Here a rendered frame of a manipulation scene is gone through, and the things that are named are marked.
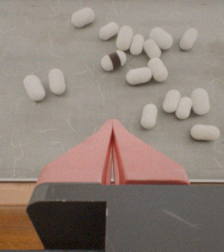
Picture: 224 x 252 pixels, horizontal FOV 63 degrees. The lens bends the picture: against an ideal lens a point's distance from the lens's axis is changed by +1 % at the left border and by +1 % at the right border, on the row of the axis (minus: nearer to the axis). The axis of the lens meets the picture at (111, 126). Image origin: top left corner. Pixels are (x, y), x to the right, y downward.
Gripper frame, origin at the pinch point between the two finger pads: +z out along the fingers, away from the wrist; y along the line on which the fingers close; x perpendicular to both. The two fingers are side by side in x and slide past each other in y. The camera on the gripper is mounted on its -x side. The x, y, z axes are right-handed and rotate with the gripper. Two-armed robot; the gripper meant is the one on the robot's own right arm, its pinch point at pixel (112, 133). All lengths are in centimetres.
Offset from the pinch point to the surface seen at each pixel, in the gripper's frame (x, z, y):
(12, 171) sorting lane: 10.7, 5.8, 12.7
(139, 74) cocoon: 1.0, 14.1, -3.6
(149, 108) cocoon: 4.1, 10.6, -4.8
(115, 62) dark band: -0.2, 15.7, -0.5
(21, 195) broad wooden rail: 11.2, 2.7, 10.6
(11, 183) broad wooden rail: 11.4, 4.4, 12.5
